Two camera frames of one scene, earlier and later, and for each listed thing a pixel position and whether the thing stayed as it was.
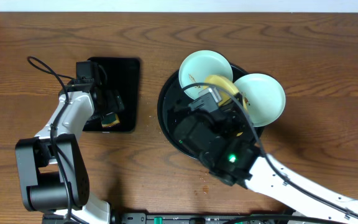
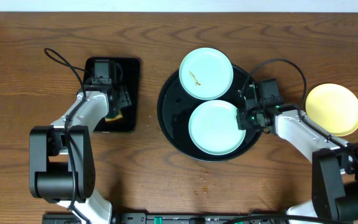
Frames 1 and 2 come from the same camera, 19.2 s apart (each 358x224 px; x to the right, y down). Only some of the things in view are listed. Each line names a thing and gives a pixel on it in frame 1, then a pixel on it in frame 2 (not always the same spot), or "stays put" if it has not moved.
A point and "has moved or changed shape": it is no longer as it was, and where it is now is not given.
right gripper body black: (235, 125) -> (248, 119)
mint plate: (263, 96) has moved or changed shape
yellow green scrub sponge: (110, 120) has moved or changed shape
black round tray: (173, 104) stays put
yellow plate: (225, 93) -> (336, 107)
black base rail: (156, 218) stays put
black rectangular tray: (123, 74) stays put
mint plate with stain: (197, 65) stays put
